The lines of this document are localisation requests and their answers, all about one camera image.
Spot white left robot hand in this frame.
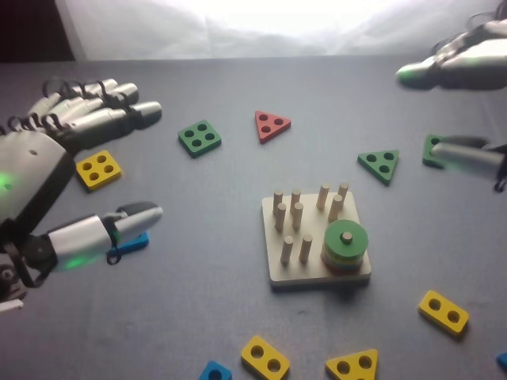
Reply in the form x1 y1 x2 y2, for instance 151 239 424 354
0 78 164 287

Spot round discs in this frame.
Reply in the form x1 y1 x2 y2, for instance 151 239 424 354
320 219 370 276

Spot yellow four-hole square block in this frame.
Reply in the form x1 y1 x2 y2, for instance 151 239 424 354
74 150 123 193

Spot blue four-hole square block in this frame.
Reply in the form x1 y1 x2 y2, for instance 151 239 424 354
106 231 151 258

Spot green four-hole square block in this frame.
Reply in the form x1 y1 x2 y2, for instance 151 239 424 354
177 120 223 158

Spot red three-hole triangle block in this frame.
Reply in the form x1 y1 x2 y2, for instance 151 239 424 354
254 110 292 145

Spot blue two-hole rectangle block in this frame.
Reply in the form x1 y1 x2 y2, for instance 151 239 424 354
197 359 233 380

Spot yellow two-hole rectangle block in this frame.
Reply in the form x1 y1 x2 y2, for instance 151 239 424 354
240 335 292 380
417 290 471 337

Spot wooden peg board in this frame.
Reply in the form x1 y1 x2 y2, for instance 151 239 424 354
261 181 373 293

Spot green three-hole triangle block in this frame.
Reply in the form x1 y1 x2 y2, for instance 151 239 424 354
356 149 400 186

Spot yellow three-hole triangle block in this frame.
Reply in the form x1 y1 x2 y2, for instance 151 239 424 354
325 348 379 380

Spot green two-hole rectangle block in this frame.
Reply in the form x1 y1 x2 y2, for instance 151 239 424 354
421 134 449 169

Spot grey table cloth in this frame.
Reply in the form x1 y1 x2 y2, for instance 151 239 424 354
0 58 507 380

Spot white backdrop sheet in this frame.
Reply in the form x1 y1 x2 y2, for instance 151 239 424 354
55 0 507 62

